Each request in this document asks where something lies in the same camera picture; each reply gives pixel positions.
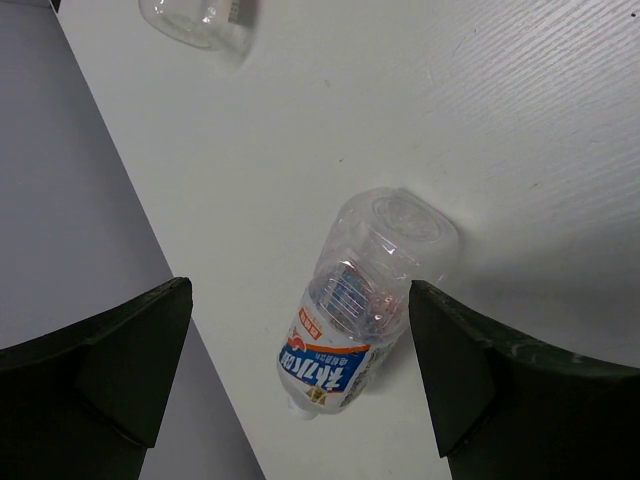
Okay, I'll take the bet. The white blue label bottle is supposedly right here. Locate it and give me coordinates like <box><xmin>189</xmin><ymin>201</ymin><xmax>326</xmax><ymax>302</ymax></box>
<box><xmin>277</xmin><ymin>187</ymin><xmax>460</xmax><ymax>420</ymax></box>

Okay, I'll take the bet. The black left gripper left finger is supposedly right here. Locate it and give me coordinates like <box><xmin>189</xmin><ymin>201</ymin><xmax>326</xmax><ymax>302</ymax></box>
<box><xmin>1</xmin><ymin>277</ymin><xmax>193</xmax><ymax>479</ymax></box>

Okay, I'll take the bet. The yellow label clear bottle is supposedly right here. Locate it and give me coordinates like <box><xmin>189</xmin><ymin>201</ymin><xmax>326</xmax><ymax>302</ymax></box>
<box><xmin>138</xmin><ymin>0</ymin><xmax>259</xmax><ymax>54</ymax></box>

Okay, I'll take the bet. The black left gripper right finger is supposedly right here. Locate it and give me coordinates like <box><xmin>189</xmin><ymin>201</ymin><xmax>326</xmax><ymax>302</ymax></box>
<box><xmin>409</xmin><ymin>281</ymin><xmax>639</xmax><ymax>479</ymax></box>

